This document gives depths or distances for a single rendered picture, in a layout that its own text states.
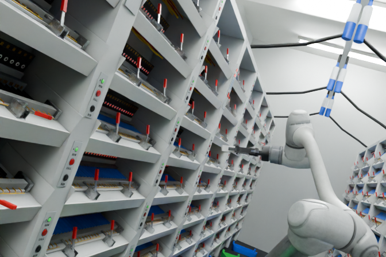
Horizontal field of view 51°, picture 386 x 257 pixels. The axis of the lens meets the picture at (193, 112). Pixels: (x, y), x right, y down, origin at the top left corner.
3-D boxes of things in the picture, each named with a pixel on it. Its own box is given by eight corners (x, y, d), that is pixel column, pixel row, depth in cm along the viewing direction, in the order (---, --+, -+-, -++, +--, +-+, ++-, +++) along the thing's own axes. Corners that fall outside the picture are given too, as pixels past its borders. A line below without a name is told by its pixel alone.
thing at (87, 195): (139, 206, 164) (159, 180, 164) (53, 217, 106) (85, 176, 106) (105, 175, 170) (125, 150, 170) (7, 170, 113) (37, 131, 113)
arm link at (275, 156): (281, 165, 196) (269, 163, 198) (283, 147, 197) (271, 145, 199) (280, 164, 187) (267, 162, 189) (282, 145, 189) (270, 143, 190)
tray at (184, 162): (196, 170, 232) (205, 157, 232) (162, 164, 175) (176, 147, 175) (170, 148, 239) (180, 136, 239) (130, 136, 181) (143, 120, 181)
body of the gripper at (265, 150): (268, 161, 189) (249, 158, 192) (269, 162, 197) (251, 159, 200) (270, 145, 190) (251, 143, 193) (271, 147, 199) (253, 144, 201)
